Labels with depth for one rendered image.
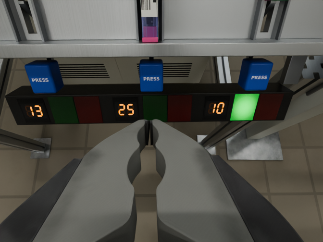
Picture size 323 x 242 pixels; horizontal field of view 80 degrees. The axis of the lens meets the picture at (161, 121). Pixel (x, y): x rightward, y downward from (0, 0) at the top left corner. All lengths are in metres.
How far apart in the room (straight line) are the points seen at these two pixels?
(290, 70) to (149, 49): 0.19
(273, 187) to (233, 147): 0.24
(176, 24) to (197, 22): 0.02
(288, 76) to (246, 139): 0.70
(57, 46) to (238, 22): 0.17
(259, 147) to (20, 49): 0.93
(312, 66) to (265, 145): 0.69
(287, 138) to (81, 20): 1.00
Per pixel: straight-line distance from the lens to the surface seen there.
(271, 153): 1.01
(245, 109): 0.26
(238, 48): 0.20
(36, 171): 1.02
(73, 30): 0.22
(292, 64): 0.30
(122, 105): 0.24
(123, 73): 0.85
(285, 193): 1.04
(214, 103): 0.24
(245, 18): 0.22
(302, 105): 0.68
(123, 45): 0.18
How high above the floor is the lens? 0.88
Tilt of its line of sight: 73 degrees down
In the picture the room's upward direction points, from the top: 4 degrees clockwise
